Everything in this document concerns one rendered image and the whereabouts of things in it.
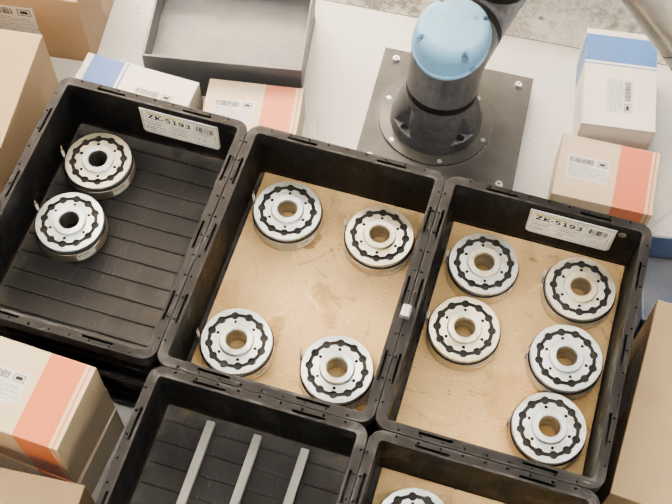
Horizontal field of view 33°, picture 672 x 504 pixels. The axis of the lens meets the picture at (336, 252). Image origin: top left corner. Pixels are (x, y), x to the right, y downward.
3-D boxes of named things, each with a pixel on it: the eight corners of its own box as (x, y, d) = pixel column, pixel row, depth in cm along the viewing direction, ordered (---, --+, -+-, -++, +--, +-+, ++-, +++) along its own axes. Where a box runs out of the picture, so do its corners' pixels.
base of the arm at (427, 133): (398, 77, 194) (404, 38, 186) (485, 94, 193) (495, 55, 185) (382, 146, 187) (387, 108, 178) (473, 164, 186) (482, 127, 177)
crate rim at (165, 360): (251, 131, 169) (250, 122, 167) (446, 181, 166) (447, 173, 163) (155, 369, 151) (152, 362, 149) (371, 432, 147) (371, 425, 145)
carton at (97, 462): (-10, 463, 166) (-24, 447, 160) (28, 391, 172) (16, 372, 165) (89, 501, 164) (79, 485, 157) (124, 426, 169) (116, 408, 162)
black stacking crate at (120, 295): (78, 121, 182) (64, 77, 172) (253, 167, 178) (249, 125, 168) (-30, 337, 164) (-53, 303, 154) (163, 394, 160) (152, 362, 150)
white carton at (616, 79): (577, 60, 202) (587, 27, 194) (644, 68, 201) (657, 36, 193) (570, 153, 193) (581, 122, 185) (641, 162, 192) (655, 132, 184)
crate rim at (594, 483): (446, 182, 166) (448, 173, 163) (650, 234, 162) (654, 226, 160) (371, 432, 147) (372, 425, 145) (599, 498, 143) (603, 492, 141)
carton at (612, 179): (543, 216, 187) (551, 193, 180) (555, 157, 192) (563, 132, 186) (640, 238, 185) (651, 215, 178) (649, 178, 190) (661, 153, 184)
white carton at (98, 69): (69, 138, 193) (58, 107, 185) (97, 84, 199) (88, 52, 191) (178, 169, 190) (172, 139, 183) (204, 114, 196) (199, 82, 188)
